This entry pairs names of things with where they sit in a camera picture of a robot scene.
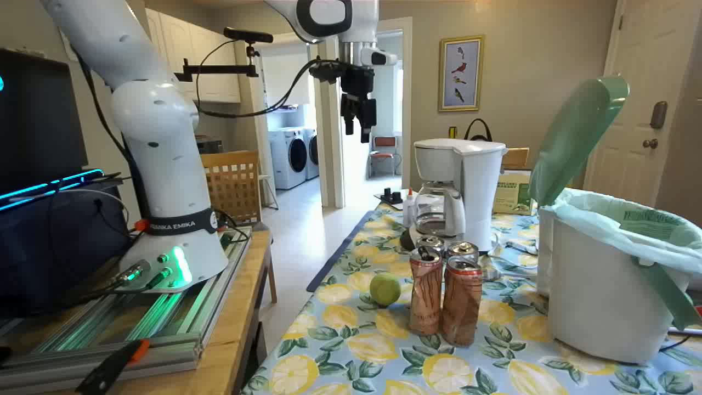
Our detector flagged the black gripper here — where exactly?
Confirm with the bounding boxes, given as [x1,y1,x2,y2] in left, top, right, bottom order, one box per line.
[338,62,381,146]

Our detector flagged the green lime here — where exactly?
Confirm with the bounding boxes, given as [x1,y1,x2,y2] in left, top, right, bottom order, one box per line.
[368,273,404,310]

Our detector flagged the aluminium rail robot base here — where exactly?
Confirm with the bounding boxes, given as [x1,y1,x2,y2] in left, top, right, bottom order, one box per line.
[0,237,252,391]

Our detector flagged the white front load dryer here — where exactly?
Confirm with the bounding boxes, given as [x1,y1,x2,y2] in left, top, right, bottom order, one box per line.
[303,128,322,183]

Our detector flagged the white front load washer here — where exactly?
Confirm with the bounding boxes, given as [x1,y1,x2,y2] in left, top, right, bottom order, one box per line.
[268,128,310,194]

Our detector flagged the small black object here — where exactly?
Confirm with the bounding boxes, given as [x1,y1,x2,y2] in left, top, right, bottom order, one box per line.
[375,186,408,207]

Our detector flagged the framed bird picture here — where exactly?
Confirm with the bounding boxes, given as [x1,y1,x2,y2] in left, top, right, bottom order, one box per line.
[436,36,488,116]

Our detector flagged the white drip coffee maker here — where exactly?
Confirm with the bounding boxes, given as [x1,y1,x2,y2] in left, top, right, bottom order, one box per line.
[402,137,509,255]

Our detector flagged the lattice back wooden chair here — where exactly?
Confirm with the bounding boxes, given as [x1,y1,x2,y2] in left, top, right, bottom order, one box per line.
[201,149,263,228]

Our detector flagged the tan wooden chair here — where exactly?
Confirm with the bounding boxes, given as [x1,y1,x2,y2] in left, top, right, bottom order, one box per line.
[501,146,533,175]

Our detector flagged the copper salt shaker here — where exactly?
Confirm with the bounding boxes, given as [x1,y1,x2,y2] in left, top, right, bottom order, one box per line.
[406,250,446,339]

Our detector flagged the lemon print tablecloth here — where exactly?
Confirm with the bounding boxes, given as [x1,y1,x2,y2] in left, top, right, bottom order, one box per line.
[245,205,702,395]

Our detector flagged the light wooden robot table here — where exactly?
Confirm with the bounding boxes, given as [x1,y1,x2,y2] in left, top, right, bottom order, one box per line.
[109,226,280,395]

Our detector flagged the white panel door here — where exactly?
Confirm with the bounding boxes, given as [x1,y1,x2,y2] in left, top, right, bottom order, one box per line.
[581,0,702,211]

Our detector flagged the metal door deadbolt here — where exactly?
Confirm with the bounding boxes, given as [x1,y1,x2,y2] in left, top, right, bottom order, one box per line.
[650,98,669,131]

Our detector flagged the white trash bin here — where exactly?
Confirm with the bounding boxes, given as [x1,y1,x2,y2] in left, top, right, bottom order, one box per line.
[535,205,694,367]

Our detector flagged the black computer monitor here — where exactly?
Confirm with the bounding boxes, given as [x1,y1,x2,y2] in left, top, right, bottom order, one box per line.
[0,47,105,215]

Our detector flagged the dark blue cloth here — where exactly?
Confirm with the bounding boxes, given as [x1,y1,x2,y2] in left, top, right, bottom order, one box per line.
[0,183,137,319]

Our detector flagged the orange and black clamp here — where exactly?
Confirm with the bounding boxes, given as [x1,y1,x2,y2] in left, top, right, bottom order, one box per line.
[76,339,152,395]

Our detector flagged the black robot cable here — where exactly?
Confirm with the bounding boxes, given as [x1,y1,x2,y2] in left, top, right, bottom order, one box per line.
[192,40,347,124]

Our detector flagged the black bag handle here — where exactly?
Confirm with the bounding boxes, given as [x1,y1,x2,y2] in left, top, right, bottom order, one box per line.
[464,116,497,143]

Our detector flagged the black stereo camera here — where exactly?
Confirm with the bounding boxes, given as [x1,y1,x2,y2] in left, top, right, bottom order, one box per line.
[223,26,277,47]

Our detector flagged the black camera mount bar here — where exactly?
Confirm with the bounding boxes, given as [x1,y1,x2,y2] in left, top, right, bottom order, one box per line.
[174,44,263,84]

